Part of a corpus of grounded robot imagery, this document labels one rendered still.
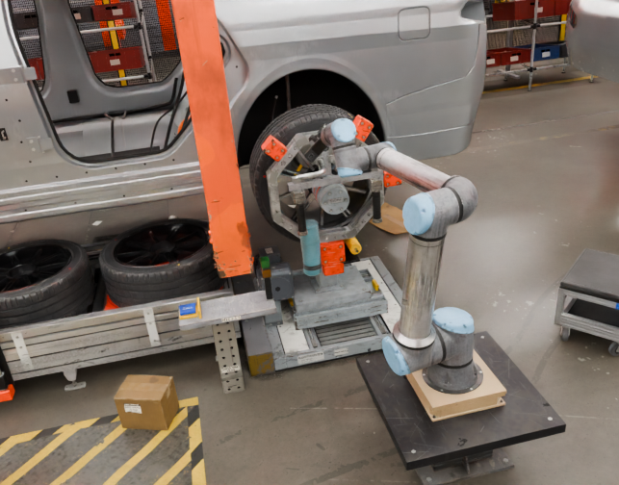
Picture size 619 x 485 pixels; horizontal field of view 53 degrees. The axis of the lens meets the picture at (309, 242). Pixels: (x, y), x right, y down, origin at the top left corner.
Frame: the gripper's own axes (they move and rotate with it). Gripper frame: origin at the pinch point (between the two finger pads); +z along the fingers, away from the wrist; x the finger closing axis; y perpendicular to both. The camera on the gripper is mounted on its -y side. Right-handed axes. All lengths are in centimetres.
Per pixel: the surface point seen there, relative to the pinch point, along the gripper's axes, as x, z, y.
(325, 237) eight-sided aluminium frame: -36, 29, -22
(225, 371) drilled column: -36, 32, -101
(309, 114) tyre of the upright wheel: 6.7, 18.1, 15.7
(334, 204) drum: -24.5, 6.4, -12.3
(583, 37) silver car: -134, 125, 232
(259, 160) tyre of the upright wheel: 11.7, 25.8, -13.7
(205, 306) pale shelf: -9, 28, -82
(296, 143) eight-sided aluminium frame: 4.8, 11.1, -0.8
